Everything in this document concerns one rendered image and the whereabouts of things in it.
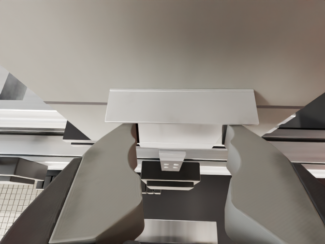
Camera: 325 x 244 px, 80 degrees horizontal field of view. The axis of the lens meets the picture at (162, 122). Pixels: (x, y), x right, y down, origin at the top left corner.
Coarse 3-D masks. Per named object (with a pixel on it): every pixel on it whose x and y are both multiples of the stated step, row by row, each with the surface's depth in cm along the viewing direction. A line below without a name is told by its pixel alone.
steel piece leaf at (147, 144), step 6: (144, 144) 22; (150, 144) 22; (156, 144) 22; (162, 144) 22; (168, 144) 22; (174, 144) 22; (180, 144) 22; (186, 144) 22; (192, 144) 22; (198, 144) 22; (204, 144) 22; (210, 144) 22
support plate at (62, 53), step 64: (0, 0) 7; (64, 0) 7; (128, 0) 7; (192, 0) 7; (256, 0) 6; (320, 0) 6; (0, 64) 10; (64, 64) 10; (128, 64) 10; (192, 64) 10; (256, 64) 9; (320, 64) 9; (256, 128) 17
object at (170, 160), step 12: (168, 156) 27; (180, 156) 26; (144, 168) 40; (156, 168) 40; (168, 168) 36; (180, 168) 39; (192, 168) 39; (144, 180) 40; (156, 180) 39; (168, 180) 39; (180, 180) 39; (192, 180) 39
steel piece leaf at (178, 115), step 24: (120, 96) 12; (144, 96) 11; (168, 96) 11; (192, 96) 11; (216, 96) 11; (240, 96) 11; (120, 120) 11; (144, 120) 11; (168, 120) 11; (192, 120) 11; (216, 120) 11; (240, 120) 11
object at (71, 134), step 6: (66, 126) 23; (72, 126) 23; (66, 132) 23; (72, 132) 23; (78, 132) 23; (66, 138) 23; (72, 138) 23; (78, 138) 23; (84, 138) 23; (72, 144) 25; (78, 144) 25; (84, 144) 25; (90, 144) 25; (138, 144) 24; (210, 150) 25; (216, 150) 25; (222, 150) 25
